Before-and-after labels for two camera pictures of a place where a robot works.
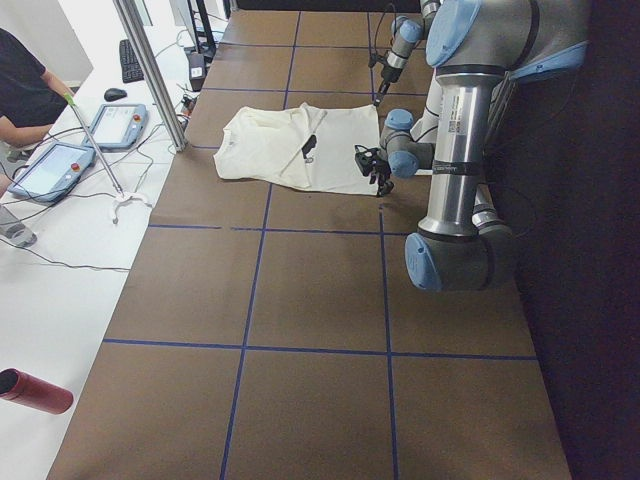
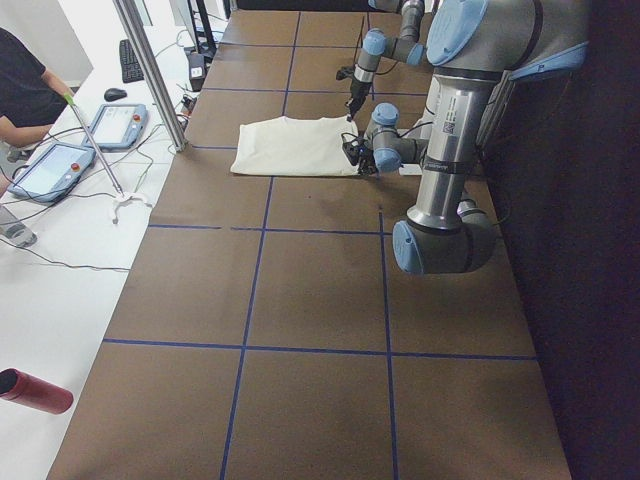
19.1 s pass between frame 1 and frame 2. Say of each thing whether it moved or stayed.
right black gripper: moved
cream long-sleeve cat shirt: moved
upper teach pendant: stayed
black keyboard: stayed
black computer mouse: stayed
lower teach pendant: stayed
